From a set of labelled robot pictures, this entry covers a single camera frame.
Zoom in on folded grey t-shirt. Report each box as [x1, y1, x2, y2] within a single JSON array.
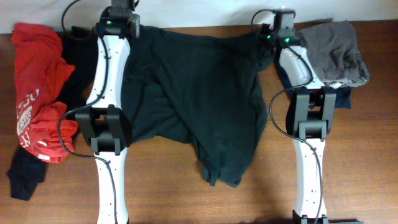
[[298, 21, 371, 88]]

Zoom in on folded navy blue t-shirt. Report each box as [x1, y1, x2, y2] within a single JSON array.
[[274, 58, 352, 110]]

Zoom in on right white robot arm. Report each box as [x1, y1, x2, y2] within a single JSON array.
[[257, 9, 336, 224]]

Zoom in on black t-shirt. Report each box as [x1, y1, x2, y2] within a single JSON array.
[[6, 30, 98, 201]]

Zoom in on dark green Nike t-shirt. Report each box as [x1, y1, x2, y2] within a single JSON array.
[[121, 26, 274, 187]]

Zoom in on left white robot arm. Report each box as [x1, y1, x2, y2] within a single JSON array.
[[75, 0, 140, 224]]

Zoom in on red printed t-shirt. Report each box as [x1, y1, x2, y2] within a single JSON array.
[[11, 22, 78, 164]]

